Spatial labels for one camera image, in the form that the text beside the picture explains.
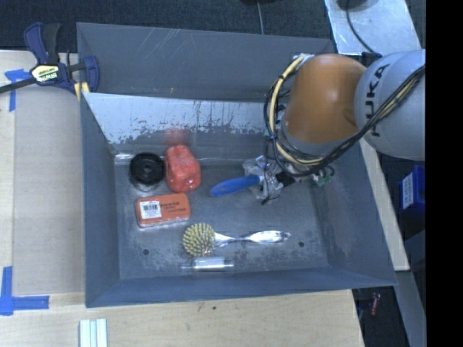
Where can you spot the grey metal bin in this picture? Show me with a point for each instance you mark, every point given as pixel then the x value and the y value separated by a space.
pixel 231 208

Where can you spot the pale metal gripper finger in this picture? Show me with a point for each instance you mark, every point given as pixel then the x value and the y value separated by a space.
pixel 254 165
pixel 269 190

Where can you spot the black round disc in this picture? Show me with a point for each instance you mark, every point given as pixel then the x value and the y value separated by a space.
pixel 146 168

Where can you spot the clear glass tube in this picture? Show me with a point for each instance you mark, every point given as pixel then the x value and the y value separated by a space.
pixel 210 264

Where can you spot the orange flat block with label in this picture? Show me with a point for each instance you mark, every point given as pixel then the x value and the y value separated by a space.
pixel 170 210

